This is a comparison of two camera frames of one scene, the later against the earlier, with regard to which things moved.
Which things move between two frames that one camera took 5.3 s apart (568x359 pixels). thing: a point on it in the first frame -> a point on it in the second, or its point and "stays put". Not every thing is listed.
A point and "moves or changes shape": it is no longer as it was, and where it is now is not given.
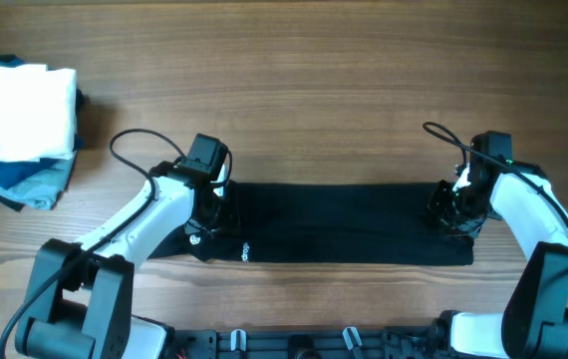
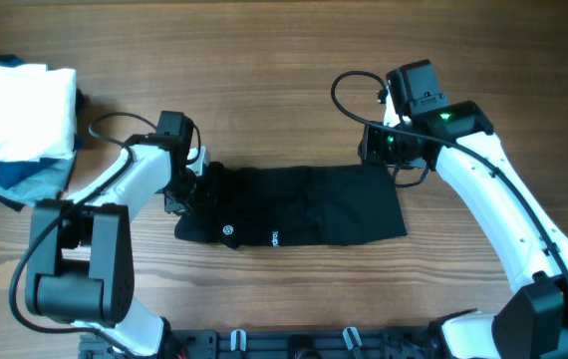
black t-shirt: x=329 y=222 moves or changes shape
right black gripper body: x=456 y=209 -> x=385 y=146
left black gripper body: x=220 y=213 -> x=178 y=196
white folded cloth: x=20 y=113 stays put
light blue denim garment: x=42 y=189 stays put
